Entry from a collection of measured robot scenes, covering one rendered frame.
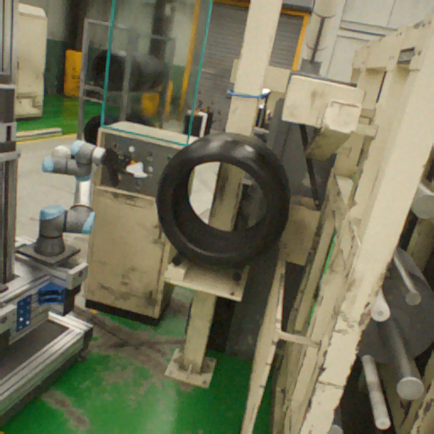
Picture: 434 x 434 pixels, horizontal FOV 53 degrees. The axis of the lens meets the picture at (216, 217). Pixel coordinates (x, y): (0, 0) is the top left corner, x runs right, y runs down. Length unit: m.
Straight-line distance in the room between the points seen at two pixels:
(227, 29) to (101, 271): 9.25
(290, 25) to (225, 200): 9.18
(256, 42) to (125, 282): 1.74
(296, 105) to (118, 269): 1.86
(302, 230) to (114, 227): 1.26
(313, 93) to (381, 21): 9.53
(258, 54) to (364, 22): 8.95
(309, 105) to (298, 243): 0.89
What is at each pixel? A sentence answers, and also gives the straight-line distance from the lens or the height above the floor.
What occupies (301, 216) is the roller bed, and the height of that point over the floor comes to 1.15.
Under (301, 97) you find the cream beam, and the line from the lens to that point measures 1.52.
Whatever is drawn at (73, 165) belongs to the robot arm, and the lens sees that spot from 2.16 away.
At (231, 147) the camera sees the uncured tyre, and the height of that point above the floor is 1.46.
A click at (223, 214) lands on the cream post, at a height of 1.05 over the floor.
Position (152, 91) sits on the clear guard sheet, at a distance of 2.66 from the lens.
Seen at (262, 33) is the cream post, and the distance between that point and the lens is 2.15.
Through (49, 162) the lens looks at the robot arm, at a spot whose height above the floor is 1.20.
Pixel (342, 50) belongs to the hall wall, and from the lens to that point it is 11.00.
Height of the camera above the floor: 1.80
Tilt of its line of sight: 20 degrees down
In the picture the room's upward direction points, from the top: 11 degrees clockwise
